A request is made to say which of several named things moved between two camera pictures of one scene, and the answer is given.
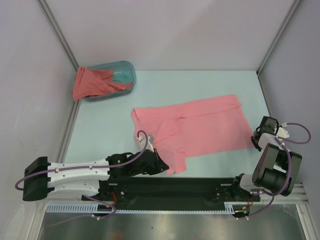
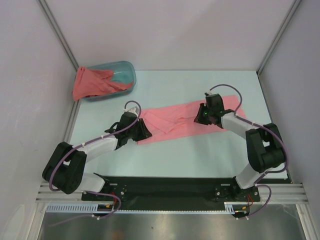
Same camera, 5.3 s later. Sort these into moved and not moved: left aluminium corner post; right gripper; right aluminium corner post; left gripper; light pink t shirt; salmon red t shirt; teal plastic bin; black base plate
Moved: right gripper; light pink t shirt; left gripper
Not moved: left aluminium corner post; salmon red t shirt; black base plate; right aluminium corner post; teal plastic bin
